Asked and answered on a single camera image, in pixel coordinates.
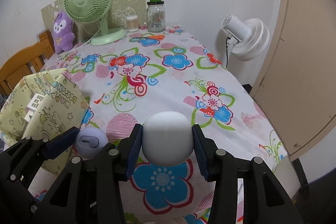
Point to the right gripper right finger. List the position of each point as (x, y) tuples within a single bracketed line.
[(265, 200)]

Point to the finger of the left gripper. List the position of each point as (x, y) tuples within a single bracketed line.
[(39, 150)]

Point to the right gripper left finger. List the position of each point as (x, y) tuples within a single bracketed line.
[(88, 191)]

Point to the lavender round gadget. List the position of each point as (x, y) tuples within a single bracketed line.
[(89, 142)]

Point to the white remote control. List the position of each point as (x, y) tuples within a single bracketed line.
[(33, 105)]

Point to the white earbud case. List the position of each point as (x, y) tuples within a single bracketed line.
[(167, 139)]

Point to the yellow cartoon storage box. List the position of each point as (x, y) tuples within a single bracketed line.
[(62, 108)]

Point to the wooden chair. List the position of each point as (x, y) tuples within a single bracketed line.
[(19, 65)]

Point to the beige door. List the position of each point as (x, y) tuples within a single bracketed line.
[(297, 92)]

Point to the purple plush bunny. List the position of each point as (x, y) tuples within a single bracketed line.
[(63, 35)]

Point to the floral tablecloth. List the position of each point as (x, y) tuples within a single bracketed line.
[(128, 81)]

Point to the white standing fan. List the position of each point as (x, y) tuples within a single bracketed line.
[(247, 39)]

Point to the orange scissors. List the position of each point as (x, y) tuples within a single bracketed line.
[(155, 37)]

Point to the cotton swab container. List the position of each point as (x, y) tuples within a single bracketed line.
[(132, 23)]

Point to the green desk fan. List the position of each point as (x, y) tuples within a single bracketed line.
[(91, 11)]

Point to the glass jar green lid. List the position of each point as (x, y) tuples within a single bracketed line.
[(155, 15)]

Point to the beige cartoon backboard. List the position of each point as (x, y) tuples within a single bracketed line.
[(116, 17)]

